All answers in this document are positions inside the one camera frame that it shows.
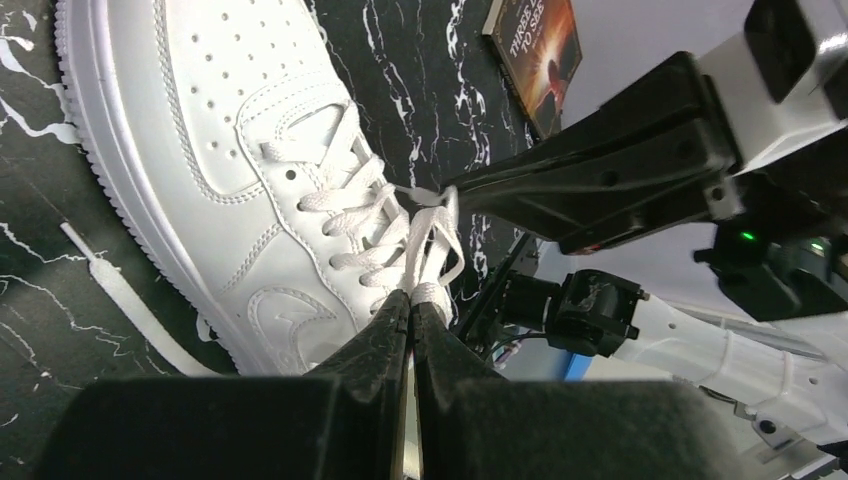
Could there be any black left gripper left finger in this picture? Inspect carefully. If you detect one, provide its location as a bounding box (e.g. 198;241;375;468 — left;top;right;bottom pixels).
34;290;410;479

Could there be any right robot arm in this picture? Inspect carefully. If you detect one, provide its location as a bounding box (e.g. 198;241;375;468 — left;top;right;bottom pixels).
410;49;847;460

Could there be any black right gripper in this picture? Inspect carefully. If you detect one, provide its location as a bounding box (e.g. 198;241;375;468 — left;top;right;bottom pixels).
693;129;847;322

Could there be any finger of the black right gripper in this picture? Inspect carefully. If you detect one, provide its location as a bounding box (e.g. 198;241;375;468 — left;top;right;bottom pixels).
451;52;742;254

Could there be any dark book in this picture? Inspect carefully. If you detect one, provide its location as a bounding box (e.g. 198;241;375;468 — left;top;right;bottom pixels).
482;0;582;140

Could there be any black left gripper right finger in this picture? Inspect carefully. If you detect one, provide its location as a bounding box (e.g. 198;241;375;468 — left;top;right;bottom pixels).
410;303;744;479

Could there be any white shoelace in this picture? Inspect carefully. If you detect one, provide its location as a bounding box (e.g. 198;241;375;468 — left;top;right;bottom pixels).
71;96;459;375

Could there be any white sneaker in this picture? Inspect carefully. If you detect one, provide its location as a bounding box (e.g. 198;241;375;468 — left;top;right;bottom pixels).
55;1;462;375

